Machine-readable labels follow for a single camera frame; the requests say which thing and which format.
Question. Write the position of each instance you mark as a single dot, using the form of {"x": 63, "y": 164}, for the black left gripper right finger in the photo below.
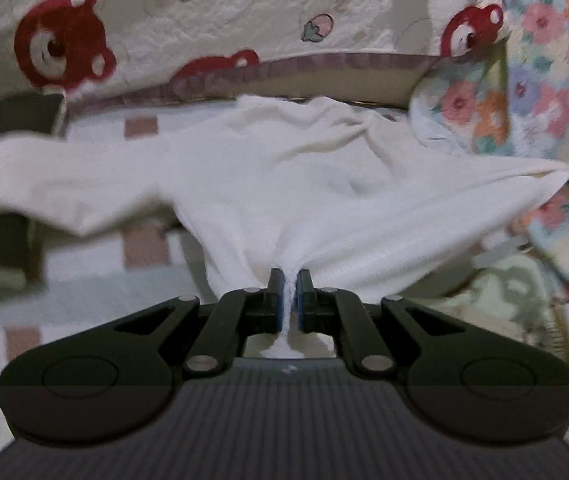
{"x": 342, "y": 316}

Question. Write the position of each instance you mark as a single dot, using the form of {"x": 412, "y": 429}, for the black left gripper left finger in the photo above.
{"x": 237, "y": 316}

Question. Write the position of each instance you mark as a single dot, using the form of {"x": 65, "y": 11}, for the white long-sleeve garment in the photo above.
{"x": 347, "y": 194}

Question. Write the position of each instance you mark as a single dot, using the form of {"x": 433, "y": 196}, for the light green cloth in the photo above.
{"x": 512, "y": 298}

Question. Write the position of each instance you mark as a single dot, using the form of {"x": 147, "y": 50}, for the colourful floral blanket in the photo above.
{"x": 507, "y": 99}

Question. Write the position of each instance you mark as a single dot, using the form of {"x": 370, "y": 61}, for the white quilt red bears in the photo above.
{"x": 97, "y": 48}

